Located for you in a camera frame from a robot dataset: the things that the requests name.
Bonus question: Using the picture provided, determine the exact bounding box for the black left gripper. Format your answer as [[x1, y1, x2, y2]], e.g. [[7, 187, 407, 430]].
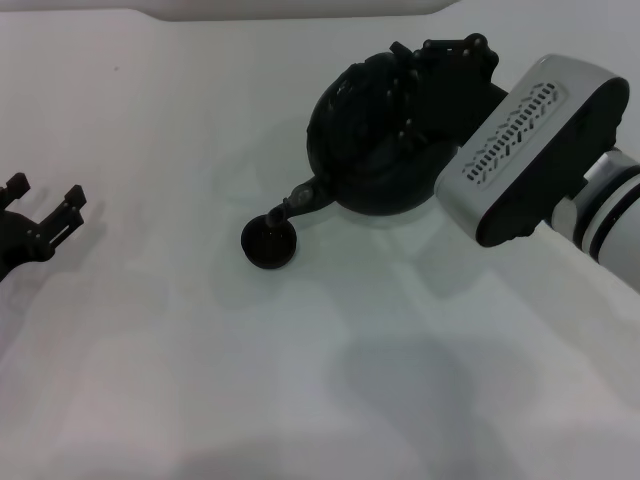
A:
[[0, 171, 89, 284]]

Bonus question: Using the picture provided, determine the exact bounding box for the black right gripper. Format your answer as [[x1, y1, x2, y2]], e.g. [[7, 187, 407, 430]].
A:
[[384, 32, 509, 157]]

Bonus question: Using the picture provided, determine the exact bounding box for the black round teapot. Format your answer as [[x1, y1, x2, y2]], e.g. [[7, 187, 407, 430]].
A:
[[269, 49, 454, 222]]

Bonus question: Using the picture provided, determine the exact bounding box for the small dark teacup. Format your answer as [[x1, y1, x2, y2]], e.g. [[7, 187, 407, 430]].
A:
[[240, 215, 300, 272]]

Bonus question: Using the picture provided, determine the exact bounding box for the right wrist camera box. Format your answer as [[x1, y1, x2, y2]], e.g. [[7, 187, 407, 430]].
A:
[[433, 53, 631, 249]]

